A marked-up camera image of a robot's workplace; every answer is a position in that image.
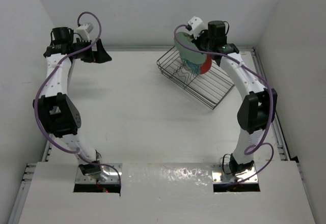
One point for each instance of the red blue flower plate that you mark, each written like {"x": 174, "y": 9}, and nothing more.
{"x": 195, "y": 68}

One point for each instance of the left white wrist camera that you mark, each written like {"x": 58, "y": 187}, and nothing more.
{"x": 84, "y": 31}

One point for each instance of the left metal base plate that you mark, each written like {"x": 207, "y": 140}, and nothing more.
{"x": 89, "y": 174}

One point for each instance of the black wire dish rack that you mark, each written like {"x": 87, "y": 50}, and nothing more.
{"x": 209, "y": 88}

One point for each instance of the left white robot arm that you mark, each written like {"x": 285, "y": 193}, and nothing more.
{"x": 56, "y": 112}

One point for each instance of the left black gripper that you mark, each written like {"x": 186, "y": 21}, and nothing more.
{"x": 99, "y": 56}

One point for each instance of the light green flower plate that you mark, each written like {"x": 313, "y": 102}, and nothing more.
{"x": 186, "y": 48}

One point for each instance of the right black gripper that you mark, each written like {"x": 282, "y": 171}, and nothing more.
{"x": 196, "y": 42}

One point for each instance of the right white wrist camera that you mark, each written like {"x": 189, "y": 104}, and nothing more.
{"x": 197, "y": 26}

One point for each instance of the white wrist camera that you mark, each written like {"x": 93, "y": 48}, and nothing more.
{"x": 197, "y": 26}
{"x": 84, "y": 31}

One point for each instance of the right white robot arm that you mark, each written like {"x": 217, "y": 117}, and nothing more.
{"x": 257, "y": 110}

